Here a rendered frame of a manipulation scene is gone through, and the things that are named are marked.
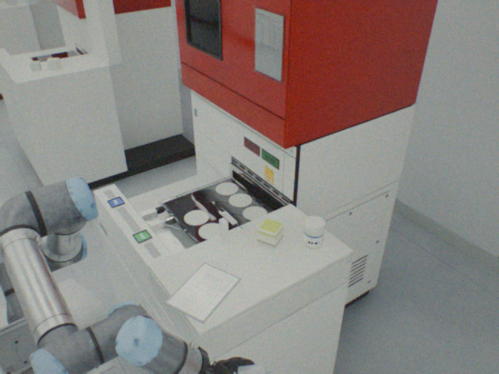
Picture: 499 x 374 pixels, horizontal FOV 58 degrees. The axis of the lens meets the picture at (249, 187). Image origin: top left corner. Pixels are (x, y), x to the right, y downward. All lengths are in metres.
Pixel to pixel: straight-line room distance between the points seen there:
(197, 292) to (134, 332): 0.65
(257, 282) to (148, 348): 0.72
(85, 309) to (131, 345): 0.89
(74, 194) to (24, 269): 0.22
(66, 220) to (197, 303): 0.50
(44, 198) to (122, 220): 0.69
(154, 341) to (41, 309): 0.25
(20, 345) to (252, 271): 0.72
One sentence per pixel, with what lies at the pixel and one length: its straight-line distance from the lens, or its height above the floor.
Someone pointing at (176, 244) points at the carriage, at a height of 0.88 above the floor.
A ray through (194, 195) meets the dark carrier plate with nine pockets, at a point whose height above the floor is 0.90.
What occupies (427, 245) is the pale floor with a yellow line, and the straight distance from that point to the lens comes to 3.30.
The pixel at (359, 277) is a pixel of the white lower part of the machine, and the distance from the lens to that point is 2.57.
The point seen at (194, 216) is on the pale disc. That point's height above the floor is 0.90.
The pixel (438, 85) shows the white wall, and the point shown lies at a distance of 3.06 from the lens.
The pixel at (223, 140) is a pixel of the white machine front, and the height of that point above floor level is 1.03.
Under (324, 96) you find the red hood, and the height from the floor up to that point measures 1.39.
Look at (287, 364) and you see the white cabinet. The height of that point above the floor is 0.54.
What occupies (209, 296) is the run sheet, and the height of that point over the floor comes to 0.97.
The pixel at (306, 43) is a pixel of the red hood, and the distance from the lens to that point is 1.55.
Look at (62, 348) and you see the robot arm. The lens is 0.91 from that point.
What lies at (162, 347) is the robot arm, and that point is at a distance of 0.83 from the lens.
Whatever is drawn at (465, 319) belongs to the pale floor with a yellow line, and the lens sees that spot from 2.90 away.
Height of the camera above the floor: 2.02
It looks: 34 degrees down
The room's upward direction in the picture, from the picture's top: straight up
